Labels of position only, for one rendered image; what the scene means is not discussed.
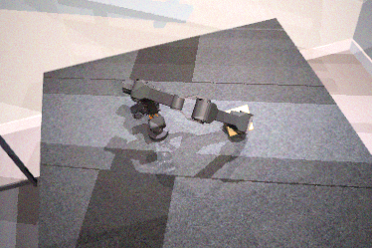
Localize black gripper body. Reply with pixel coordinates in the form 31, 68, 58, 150
143, 102, 166, 131

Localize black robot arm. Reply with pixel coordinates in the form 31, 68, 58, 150
121, 79, 254, 134

